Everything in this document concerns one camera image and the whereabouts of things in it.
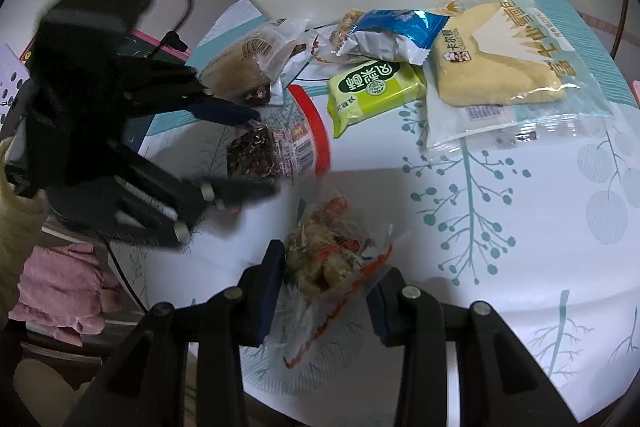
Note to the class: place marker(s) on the clear red-print snack packet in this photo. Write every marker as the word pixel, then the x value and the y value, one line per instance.
pixel 320 252

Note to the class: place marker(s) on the green snack packet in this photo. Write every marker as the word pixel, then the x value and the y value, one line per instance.
pixel 370 92

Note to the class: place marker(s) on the blue snack packet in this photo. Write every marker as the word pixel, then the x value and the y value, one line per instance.
pixel 400 29

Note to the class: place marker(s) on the brown round bread packet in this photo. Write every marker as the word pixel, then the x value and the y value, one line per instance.
pixel 240 57

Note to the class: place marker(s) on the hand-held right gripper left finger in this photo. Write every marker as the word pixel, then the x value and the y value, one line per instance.
pixel 272 292

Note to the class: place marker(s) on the white dotted board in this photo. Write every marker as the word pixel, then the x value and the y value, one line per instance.
pixel 10 77

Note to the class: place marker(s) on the dark brown snack piece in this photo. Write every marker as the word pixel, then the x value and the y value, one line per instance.
pixel 256 95

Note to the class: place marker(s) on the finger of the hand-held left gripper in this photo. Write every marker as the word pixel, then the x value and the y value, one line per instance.
pixel 227 111
pixel 240 192

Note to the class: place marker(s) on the person's legs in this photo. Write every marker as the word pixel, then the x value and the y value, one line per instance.
pixel 45 397

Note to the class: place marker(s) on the large yellow cake packet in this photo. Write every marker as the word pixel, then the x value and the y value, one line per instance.
pixel 490 67

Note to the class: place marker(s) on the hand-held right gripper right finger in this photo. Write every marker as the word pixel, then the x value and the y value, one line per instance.
pixel 378 317

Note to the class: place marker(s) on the crumpled pink cloth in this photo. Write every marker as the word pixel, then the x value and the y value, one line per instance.
pixel 60 287

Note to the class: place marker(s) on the clear nut bar packet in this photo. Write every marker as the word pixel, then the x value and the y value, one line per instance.
pixel 345 27

